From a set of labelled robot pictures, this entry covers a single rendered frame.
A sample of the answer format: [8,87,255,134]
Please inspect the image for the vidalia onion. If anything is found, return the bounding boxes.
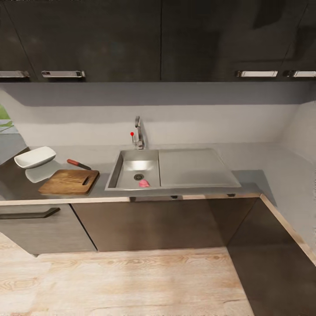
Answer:
[139,180,150,187]

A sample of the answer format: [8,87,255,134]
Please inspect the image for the cutting board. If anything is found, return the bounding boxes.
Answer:
[38,169,100,194]

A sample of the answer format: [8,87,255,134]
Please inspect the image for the parer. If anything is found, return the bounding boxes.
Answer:
[67,159,91,170]

